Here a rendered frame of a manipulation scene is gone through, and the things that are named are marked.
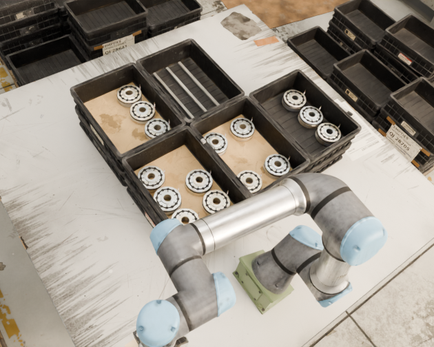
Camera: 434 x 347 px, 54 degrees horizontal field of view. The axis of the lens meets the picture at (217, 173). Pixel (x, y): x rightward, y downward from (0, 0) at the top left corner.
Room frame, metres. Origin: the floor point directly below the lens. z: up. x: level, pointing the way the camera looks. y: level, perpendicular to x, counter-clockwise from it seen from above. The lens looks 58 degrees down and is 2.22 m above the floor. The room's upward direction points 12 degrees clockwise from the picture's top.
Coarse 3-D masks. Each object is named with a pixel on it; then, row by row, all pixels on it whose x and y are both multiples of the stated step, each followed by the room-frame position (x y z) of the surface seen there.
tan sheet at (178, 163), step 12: (168, 156) 0.92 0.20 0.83; (180, 156) 0.93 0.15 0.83; (192, 156) 0.94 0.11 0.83; (168, 168) 0.86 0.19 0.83; (180, 168) 0.88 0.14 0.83; (192, 168) 0.89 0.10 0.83; (168, 180) 0.81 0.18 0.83; (180, 180) 0.82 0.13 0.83; (180, 192) 0.77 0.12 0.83; (192, 204) 0.73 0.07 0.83; (168, 216) 0.66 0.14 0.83; (204, 216) 0.69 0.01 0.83
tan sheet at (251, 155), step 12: (228, 132) 1.10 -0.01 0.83; (228, 144) 1.04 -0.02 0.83; (240, 144) 1.05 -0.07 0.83; (252, 144) 1.06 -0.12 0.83; (264, 144) 1.08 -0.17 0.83; (228, 156) 0.98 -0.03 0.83; (240, 156) 0.99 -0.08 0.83; (252, 156) 1.00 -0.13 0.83; (264, 156) 1.01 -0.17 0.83; (240, 168) 0.93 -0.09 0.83; (252, 168) 0.94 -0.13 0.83; (264, 180) 0.90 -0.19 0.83
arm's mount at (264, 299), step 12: (264, 252) 0.63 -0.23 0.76; (240, 264) 0.54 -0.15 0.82; (240, 276) 0.53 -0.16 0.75; (252, 276) 0.50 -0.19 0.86; (252, 288) 0.48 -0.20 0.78; (264, 288) 0.46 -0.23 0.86; (288, 288) 0.51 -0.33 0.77; (252, 300) 0.46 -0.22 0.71; (264, 300) 0.44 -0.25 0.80; (276, 300) 0.44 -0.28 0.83; (264, 312) 0.43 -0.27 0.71
